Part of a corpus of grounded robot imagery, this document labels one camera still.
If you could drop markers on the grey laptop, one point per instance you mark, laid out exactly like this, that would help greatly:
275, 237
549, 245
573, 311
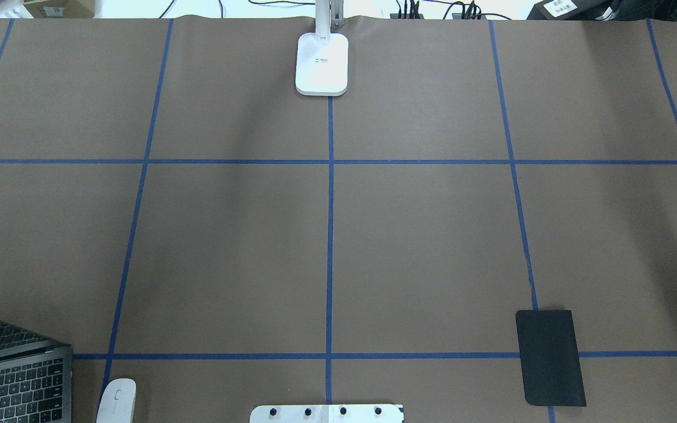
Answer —
35, 376

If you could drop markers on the white desk lamp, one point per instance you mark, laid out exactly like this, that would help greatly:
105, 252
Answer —
322, 55

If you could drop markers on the white computer mouse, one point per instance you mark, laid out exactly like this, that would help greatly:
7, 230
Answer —
117, 401

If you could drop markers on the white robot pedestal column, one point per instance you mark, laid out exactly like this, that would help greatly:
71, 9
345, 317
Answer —
328, 413

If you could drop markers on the black mouse pad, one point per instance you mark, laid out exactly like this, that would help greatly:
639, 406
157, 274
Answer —
549, 357

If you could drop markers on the cardboard box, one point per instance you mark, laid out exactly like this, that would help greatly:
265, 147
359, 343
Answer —
61, 9

